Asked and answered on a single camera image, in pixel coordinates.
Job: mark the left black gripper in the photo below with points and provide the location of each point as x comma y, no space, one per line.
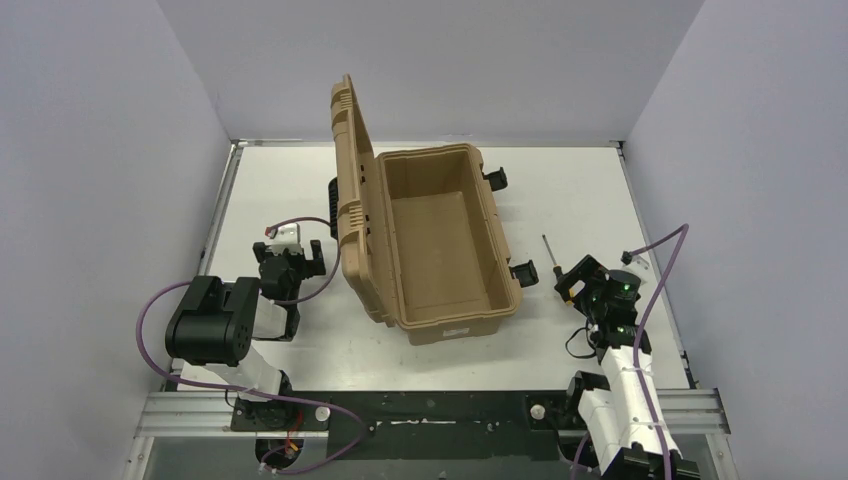
287,257

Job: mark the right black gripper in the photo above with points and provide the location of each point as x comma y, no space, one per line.
586,282

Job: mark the black yellow handled screwdriver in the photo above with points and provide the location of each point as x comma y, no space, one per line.
554,258

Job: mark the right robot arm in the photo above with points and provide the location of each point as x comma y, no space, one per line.
619,406

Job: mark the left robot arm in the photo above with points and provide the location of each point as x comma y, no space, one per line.
216,323

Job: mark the black lower bin latch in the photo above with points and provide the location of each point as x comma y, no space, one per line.
525,273

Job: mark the black bin latch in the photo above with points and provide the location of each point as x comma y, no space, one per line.
525,273
496,179

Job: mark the tan hinged bin lid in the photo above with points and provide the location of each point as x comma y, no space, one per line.
361,211

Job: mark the black upper bin latch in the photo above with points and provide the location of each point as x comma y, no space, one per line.
496,179

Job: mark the tan plastic storage bin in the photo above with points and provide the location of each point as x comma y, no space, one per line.
451,256

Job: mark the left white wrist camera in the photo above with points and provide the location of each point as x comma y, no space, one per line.
284,237

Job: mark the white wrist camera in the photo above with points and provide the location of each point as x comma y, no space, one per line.
284,237
637,266

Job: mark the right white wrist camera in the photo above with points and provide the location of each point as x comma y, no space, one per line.
637,266

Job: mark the aluminium rail with black plate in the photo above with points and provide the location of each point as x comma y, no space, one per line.
396,425

